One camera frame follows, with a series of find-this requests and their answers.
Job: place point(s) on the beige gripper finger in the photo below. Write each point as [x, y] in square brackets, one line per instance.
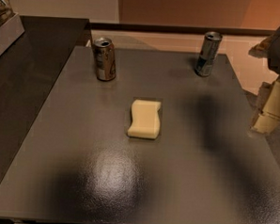
[267, 112]

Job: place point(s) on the slim redbull can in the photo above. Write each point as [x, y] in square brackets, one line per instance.
[208, 53]

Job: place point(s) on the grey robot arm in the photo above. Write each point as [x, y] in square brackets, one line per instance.
[269, 49]

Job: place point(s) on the brown soda can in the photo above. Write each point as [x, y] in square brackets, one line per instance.
[104, 55]

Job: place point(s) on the yellow curved sponge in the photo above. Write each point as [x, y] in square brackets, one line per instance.
[145, 119]

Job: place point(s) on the dark side table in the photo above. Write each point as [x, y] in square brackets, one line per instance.
[28, 71]

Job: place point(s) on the white box with items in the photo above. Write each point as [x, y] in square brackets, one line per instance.
[11, 25]

